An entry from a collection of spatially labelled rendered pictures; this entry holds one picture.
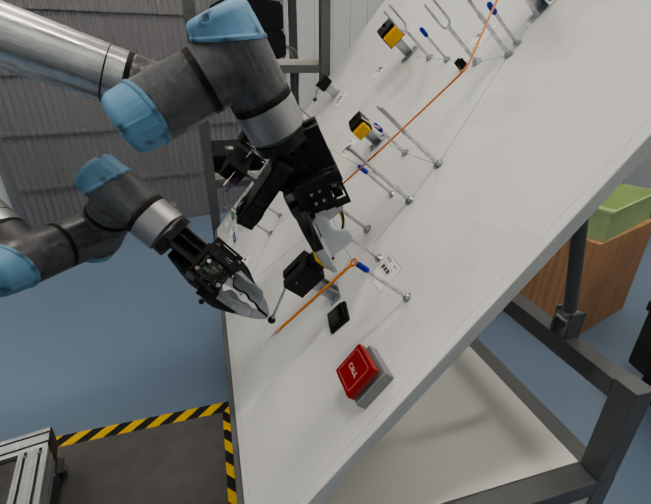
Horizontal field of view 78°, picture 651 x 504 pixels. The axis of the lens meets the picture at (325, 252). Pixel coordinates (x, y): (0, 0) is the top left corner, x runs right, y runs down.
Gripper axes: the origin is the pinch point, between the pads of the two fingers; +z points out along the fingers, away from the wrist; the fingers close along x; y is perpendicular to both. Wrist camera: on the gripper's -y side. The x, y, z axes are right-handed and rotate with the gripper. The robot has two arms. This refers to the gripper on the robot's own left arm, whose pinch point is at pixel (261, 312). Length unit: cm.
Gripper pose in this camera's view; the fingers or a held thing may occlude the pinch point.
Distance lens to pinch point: 71.3
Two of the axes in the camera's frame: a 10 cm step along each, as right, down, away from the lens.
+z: 7.4, 6.6, 1.6
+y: 3.7, -1.9, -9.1
